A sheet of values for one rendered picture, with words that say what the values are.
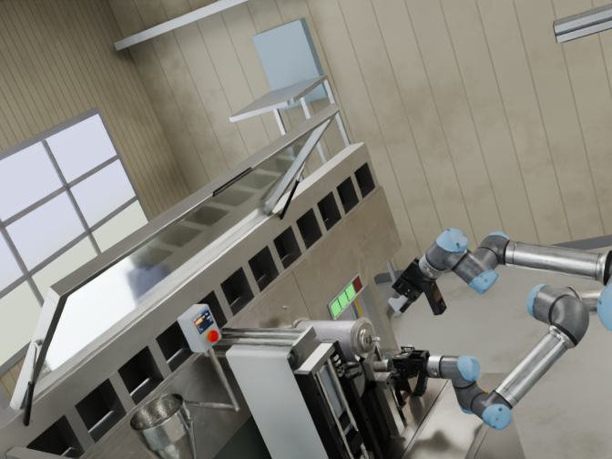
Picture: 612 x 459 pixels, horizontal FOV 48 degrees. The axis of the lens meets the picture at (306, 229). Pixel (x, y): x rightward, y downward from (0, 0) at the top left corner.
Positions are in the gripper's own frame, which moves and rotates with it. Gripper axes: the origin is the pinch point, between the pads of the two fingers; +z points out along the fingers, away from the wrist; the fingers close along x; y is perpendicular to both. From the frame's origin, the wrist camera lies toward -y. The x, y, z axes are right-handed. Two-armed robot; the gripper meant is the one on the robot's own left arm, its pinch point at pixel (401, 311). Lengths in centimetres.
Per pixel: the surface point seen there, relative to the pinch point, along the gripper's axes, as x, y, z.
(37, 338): 92, 56, -14
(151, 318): 48, 54, 19
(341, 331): 5.3, 10.3, 18.8
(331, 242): -41, 36, 34
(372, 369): 7.6, -4.7, 20.2
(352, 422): 34.4, -8.7, 12.2
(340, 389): 34.4, 0.0, 5.0
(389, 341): -75, -8, 91
